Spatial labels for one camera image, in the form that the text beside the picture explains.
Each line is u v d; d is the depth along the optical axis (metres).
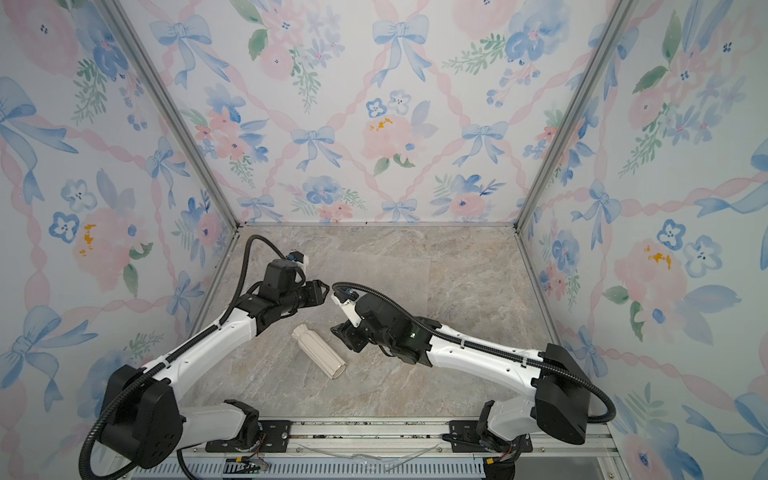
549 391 0.40
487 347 0.47
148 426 0.41
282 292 0.64
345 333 0.64
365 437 0.75
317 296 0.74
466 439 0.73
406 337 0.56
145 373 0.42
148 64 0.77
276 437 0.74
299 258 0.76
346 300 0.63
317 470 0.70
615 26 0.71
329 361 0.82
